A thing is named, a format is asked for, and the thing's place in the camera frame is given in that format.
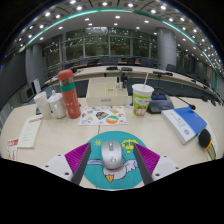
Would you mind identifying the ceiling lights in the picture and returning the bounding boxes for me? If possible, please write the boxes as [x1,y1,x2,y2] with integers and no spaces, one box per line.
[14,0,223,76]

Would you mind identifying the stack of white cups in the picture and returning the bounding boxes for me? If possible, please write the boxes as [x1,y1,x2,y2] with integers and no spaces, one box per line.
[33,91,53,121]

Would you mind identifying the blue and white book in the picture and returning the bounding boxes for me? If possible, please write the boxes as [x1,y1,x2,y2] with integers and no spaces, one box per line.
[161,105,208,146]

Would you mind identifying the white cardboard organizer box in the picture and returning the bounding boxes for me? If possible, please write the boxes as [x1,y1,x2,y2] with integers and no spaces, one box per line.
[85,77,130,107]

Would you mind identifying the black microphone with yellow band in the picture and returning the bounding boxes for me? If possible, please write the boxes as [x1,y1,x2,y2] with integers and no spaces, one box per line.
[197,128,218,162]

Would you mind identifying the green printed paper cup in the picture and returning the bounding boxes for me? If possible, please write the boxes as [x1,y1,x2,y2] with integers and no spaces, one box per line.
[131,72,155,118]

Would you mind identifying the colourful sticker sheet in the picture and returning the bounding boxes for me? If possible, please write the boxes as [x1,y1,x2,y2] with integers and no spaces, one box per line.
[78,105,129,127]

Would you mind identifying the white paper document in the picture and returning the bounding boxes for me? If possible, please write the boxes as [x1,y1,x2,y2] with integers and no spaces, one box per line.
[16,114,44,149]

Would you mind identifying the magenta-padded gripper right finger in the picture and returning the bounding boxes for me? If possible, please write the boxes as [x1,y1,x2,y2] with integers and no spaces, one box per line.
[132,143,183,186]

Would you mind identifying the round teal cartoon mouse pad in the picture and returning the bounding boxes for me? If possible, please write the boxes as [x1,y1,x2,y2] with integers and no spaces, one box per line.
[81,130,150,191]

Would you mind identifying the red drink bottle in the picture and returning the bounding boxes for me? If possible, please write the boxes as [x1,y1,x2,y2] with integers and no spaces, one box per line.
[57,69,82,120]

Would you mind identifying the dark office chairs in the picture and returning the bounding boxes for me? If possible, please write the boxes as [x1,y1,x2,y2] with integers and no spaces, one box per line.
[63,55,214,84]

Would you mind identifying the white paper pad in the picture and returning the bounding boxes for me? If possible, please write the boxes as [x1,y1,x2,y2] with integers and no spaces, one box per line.
[209,133,220,160]

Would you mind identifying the silver computer mouse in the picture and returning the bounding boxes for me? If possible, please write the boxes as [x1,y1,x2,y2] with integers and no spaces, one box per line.
[100,140,126,171]

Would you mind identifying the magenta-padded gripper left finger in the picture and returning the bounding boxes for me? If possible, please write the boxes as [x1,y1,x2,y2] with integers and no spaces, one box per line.
[43,142,93,186]

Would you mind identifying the grey conference microphone unit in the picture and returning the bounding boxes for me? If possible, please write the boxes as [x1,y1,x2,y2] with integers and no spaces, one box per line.
[146,86,197,115]

